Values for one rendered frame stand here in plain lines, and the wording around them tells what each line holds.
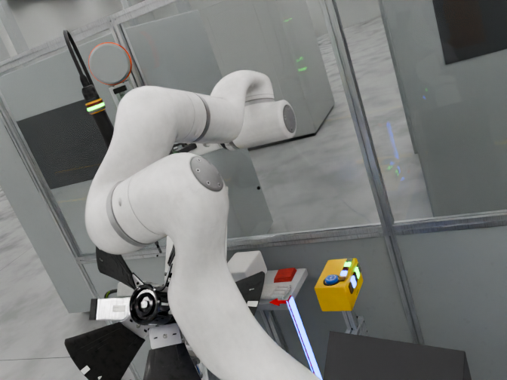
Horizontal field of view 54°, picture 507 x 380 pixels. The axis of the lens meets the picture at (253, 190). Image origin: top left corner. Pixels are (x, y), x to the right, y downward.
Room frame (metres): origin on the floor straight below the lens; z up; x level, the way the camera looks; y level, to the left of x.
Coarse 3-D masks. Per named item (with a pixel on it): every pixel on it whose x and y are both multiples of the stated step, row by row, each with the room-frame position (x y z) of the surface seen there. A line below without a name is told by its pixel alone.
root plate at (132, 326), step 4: (128, 316) 1.36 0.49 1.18; (124, 320) 1.36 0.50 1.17; (128, 320) 1.37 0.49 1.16; (124, 324) 1.37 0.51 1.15; (128, 324) 1.37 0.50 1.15; (132, 324) 1.37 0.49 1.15; (136, 324) 1.37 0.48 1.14; (128, 328) 1.37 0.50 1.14; (132, 328) 1.37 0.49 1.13; (136, 328) 1.37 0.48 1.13; (140, 328) 1.37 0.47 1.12; (144, 328) 1.37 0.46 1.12; (148, 328) 1.37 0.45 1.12; (136, 332) 1.37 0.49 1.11; (140, 332) 1.37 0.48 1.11; (144, 332) 1.37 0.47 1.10; (148, 332) 1.37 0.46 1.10; (140, 336) 1.37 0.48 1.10; (144, 336) 1.37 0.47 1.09
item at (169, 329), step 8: (152, 328) 1.30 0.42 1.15; (160, 328) 1.31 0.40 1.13; (168, 328) 1.31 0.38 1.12; (176, 328) 1.32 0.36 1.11; (152, 336) 1.29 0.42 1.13; (160, 336) 1.29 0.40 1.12; (168, 336) 1.29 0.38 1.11; (176, 336) 1.30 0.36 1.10; (152, 344) 1.27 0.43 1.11; (160, 344) 1.27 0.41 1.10; (168, 344) 1.28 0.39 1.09; (176, 344) 1.28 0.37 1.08
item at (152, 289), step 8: (136, 288) 1.36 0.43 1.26; (144, 288) 1.34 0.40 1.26; (152, 288) 1.32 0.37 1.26; (160, 288) 1.34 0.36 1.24; (136, 296) 1.35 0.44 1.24; (144, 296) 1.33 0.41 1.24; (152, 296) 1.32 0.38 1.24; (160, 296) 1.30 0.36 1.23; (136, 304) 1.33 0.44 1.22; (152, 304) 1.30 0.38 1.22; (160, 304) 1.29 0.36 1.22; (168, 304) 1.31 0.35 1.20; (136, 312) 1.33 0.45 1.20; (144, 312) 1.30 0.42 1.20; (152, 312) 1.29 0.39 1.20; (160, 312) 1.28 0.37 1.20; (136, 320) 1.30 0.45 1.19; (144, 320) 1.29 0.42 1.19; (152, 320) 1.27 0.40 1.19; (160, 320) 1.29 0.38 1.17; (168, 320) 1.32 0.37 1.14
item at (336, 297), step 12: (336, 264) 1.42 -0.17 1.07; (324, 276) 1.38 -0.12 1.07; (348, 276) 1.33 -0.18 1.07; (360, 276) 1.40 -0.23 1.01; (324, 288) 1.32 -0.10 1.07; (336, 288) 1.30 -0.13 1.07; (348, 288) 1.30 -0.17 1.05; (360, 288) 1.38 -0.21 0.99; (324, 300) 1.32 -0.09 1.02; (336, 300) 1.30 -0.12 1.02; (348, 300) 1.29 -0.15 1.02
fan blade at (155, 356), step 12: (156, 348) 1.26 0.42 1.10; (168, 348) 1.26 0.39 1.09; (180, 348) 1.27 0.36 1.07; (156, 360) 1.24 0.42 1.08; (168, 360) 1.24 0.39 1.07; (180, 360) 1.24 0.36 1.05; (144, 372) 1.22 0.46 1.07; (156, 372) 1.21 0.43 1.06; (168, 372) 1.21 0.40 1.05; (180, 372) 1.22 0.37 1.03; (192, 372) 1.22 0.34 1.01
